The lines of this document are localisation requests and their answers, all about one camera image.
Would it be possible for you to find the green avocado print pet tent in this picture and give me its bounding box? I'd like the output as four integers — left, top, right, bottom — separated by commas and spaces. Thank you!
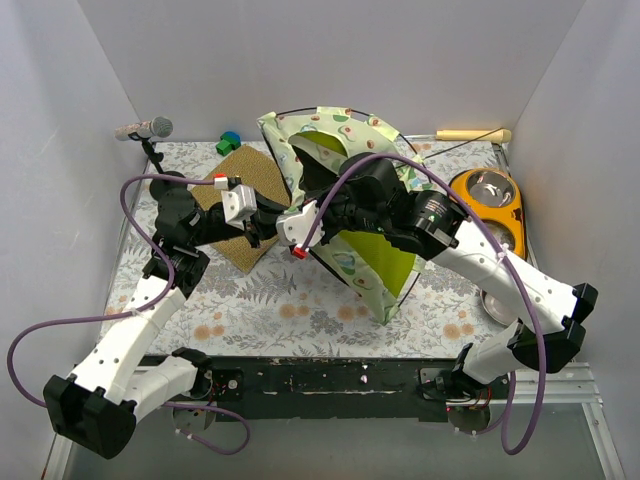
257, 106, 423, 325

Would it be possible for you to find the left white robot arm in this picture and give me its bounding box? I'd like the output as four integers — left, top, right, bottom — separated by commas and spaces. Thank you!
43, 185, 287, 459

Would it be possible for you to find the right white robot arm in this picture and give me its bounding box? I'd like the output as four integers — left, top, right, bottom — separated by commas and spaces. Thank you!
310, 154, 598, 398

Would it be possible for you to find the yellow double pet bowl stand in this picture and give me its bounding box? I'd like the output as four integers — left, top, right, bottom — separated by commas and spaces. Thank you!
449, 168, 528, 260

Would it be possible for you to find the loose steel pet bowl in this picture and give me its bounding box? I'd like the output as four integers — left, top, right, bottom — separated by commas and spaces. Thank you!
481, 291, 518, 326

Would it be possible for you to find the green and blue toy block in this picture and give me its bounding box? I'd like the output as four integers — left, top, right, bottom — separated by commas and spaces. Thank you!
216, 131, 241, 156

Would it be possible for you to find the grey head microphone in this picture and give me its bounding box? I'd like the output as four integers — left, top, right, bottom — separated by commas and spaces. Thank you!
114, 116, 174, 141

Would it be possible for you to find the steel bowl in stand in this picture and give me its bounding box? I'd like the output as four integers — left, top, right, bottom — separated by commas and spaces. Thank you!
466, 170, 516, 208

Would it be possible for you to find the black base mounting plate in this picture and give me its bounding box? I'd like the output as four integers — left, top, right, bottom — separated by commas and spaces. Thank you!
154, 356, 514, 424

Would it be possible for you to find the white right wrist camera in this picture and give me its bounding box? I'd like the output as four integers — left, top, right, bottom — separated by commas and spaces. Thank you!
276, 200, 324, 259

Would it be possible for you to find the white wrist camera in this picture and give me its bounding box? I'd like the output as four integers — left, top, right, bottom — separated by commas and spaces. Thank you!
213, 174, 256, 230
276, 200, 324, 259

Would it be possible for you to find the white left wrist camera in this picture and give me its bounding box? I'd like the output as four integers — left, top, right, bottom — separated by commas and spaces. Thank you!
213, 174, 256, 230

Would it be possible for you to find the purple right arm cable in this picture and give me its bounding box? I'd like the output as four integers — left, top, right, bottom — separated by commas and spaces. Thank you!
302, 152, 547, 455

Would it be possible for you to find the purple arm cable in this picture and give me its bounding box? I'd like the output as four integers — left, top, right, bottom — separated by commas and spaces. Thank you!
6, 174, 251, 455
302, 152, 547, 455

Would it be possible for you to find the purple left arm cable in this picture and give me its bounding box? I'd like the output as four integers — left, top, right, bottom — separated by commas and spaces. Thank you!
6, 174, 251, 455

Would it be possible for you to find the aluminium frame rail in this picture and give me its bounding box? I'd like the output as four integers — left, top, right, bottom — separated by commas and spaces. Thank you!
46, 358, 625, 479

